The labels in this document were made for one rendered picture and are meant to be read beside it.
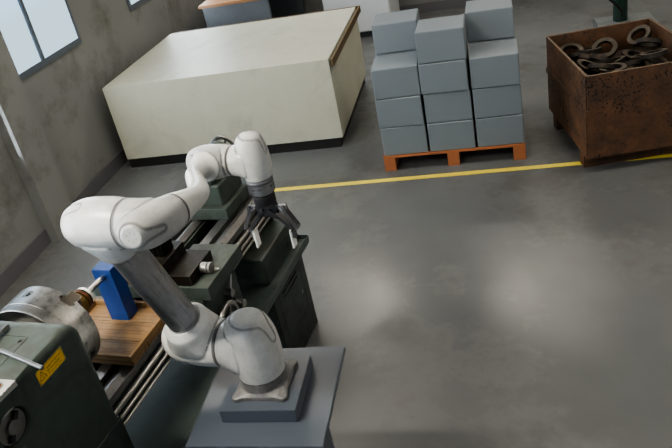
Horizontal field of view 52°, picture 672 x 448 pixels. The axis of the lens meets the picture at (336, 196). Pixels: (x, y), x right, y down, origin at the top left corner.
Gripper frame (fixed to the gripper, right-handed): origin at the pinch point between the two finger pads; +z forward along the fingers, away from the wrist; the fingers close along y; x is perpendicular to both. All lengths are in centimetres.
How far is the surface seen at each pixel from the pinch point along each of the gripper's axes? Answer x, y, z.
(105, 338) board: -27, -62, 23
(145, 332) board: -23, -48, 23
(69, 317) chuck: -49, -49, -5
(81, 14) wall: 317, -295, -21
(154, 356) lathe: -25, -46, 32
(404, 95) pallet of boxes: 270, -16, 53
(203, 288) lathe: -1.6, -33.5, 19.0
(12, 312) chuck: -56, -63, -12
